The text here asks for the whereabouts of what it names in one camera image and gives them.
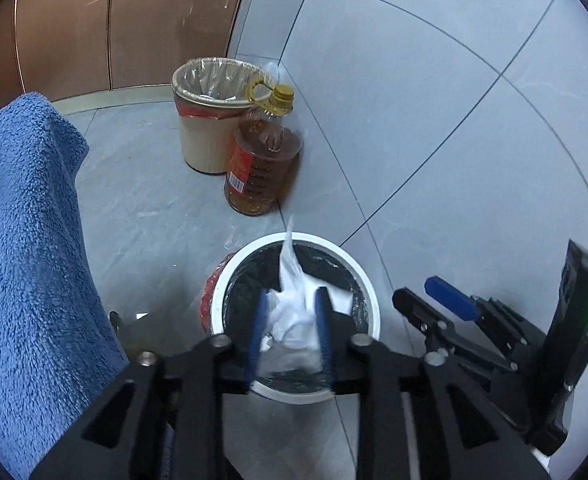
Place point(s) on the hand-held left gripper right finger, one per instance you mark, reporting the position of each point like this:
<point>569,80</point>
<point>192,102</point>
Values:
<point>323,332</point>

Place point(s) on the cooking oil bottle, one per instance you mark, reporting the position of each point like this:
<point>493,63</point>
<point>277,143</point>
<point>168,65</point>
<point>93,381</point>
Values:
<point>261,175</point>

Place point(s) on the beige trash bin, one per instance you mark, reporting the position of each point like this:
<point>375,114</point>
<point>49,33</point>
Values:
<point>204,145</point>

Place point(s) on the blue fleece blanket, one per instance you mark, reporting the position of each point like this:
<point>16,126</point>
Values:
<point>24,260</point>

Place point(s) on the red plastic bag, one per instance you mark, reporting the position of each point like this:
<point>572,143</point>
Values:
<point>206,300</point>

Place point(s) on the black bin liner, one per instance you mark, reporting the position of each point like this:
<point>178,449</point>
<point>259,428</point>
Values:
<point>346,275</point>

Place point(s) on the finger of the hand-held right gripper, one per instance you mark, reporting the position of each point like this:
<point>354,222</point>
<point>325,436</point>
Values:
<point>439,327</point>
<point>449,296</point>

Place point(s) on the white round trash bin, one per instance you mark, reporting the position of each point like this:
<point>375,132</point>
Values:
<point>294,399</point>

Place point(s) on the brown cabinet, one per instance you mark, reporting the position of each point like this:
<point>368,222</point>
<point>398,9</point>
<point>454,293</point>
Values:
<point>99,25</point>

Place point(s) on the clear plastic bin liner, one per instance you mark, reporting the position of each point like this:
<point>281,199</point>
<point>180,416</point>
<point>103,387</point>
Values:
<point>209,80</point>

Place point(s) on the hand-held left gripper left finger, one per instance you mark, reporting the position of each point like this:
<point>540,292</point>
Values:
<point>256,332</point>

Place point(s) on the white tissue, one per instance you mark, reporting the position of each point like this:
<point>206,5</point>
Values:
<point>290,310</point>

